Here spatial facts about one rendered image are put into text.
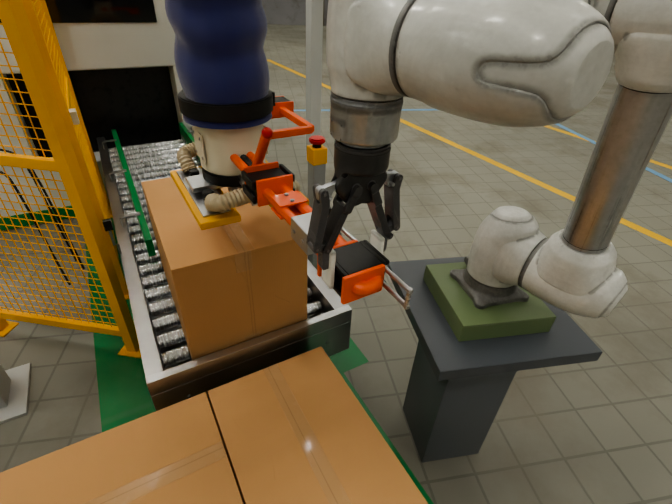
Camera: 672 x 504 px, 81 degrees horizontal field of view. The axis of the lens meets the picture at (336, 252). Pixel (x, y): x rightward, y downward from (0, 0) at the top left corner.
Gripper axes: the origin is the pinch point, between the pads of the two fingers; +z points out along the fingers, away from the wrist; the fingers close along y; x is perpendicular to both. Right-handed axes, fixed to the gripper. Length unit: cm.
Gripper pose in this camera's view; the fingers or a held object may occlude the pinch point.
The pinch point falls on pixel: (352, 263)
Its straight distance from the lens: 63.7
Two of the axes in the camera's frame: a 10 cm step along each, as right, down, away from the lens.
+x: 4.9, 5.2, -7.0
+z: -0.5, 8.2, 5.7
